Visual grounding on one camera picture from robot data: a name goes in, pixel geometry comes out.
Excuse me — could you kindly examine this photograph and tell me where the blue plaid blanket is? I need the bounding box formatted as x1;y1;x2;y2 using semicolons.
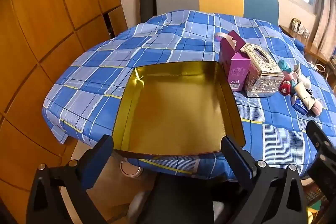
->
43;10;336;182

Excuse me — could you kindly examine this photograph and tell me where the patterned floor rug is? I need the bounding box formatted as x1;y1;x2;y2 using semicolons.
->
306;182;331;224

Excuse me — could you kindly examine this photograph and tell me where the gold metal tin box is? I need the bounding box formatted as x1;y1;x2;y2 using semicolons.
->
112;61;246;157

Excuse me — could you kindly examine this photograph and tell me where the teal plush toy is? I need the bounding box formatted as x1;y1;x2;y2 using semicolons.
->
278;59;312;90

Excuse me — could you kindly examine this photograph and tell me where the pink towel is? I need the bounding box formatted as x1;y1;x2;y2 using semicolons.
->
307;98;323;116

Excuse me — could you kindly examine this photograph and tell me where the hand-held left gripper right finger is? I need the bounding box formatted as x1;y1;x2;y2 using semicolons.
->
221;135;307;224

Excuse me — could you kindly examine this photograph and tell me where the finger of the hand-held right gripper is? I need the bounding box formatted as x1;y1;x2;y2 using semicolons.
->
306;120;336;188

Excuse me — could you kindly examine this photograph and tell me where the blue tissue pack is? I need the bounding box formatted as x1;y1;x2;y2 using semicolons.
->
292;98;308;115

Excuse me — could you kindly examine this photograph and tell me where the white soap bar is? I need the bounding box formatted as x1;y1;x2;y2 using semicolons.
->
291;84;315;109

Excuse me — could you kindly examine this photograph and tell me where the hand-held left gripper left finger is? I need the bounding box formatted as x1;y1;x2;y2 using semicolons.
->
26;135;114;224

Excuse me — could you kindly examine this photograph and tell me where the white metal stool frame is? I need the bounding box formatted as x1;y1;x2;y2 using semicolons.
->
310;63;326;73

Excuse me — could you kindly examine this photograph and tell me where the purple carton box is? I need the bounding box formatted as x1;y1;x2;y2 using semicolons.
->
215;31;251;92

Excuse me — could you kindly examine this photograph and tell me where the clear desk organizer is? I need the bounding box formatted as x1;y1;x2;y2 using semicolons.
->
290;18;310;38

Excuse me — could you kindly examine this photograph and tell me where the beige patterned curtain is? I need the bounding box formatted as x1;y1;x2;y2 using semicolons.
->
315;0;336;62

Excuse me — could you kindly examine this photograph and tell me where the wooden wardrobe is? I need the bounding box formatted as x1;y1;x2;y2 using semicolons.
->
0;0;129;214

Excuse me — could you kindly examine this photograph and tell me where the silver ornate tissue box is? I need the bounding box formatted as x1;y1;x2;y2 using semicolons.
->
243;43;284;98

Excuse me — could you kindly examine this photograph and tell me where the red plush toy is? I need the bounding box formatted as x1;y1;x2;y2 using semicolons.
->
279;80;296;96

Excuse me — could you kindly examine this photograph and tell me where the wooden desk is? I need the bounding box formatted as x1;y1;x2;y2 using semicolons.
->
278;25;336;75

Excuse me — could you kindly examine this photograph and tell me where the round silver disc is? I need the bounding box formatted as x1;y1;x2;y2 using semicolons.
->
121;158;143;177

